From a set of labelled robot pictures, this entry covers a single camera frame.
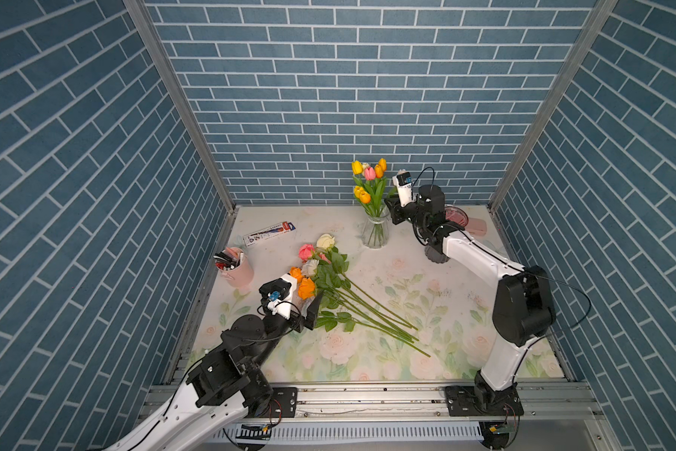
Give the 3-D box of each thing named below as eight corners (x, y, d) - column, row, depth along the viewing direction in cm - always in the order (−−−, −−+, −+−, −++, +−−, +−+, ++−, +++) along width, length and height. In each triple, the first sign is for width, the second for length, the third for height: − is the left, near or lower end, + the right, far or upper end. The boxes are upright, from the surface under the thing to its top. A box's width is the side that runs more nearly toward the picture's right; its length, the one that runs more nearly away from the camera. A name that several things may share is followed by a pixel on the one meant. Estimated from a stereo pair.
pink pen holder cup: (221, 290, 97) (208, 272, 88) (229, 265, 103) (217, 246, 94) (251, 290, 97) (241, 272, 88) (258, 266, 104) (249, 246, 94)
